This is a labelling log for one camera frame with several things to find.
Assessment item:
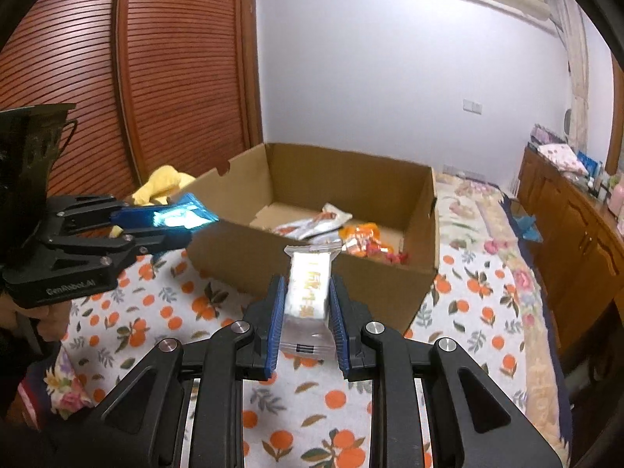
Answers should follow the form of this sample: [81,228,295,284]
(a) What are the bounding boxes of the white wall switch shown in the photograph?
[462,99,482,115]

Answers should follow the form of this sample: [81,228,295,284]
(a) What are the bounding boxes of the pink bottle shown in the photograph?
[607,179,624,219]

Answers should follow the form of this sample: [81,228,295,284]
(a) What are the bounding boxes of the white red snack packet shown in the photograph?
[272,203,352,241]

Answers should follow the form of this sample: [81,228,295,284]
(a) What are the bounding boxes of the yellow plush toy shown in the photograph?
[124,165,196,207]

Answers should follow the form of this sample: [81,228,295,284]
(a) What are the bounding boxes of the orange snack packets in box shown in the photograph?
[339,223,408,265]

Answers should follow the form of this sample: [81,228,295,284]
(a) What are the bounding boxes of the wooden sideboard cabinet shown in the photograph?
[517,147,623,354]

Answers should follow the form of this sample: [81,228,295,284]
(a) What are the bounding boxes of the person's left hand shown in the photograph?
[0,292,72,341]

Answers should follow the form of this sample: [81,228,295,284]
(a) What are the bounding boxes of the blue foil snack packet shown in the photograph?
[152,193,219,231]

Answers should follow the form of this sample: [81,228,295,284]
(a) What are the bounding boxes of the brown cardboard box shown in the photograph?
[185,144,439,332]

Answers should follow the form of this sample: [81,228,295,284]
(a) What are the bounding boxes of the white yellow snack bar packet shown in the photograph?
[280,243,340,360]

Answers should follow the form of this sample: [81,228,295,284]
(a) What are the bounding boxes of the floral beige curtain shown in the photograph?
[554,0,589,152]

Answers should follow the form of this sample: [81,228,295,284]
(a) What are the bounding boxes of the floral quilt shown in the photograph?
[435,172,571,467]

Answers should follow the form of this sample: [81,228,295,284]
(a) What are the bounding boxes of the folded floral cloth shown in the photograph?
[537,143,588,176]

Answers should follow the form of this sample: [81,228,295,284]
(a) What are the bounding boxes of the wooden louvered wardrobe door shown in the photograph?
[1,0,262,196]

